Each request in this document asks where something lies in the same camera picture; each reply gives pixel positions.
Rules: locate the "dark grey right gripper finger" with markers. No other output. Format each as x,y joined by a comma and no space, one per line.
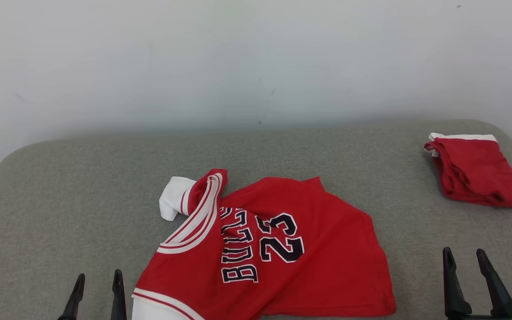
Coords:
498,293
455,298

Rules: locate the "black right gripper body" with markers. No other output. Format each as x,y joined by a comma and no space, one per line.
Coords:
482,318

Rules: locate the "grey fabric sofa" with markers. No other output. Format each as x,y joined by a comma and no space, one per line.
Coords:
82,200

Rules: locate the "red shorts with white stripe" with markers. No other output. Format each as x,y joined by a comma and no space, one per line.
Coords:
478,173

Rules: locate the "red Bulls 23 jersey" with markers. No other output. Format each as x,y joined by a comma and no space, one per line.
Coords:
327,266

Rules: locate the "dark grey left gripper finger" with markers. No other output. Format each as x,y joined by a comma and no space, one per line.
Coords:
118,302
74,302

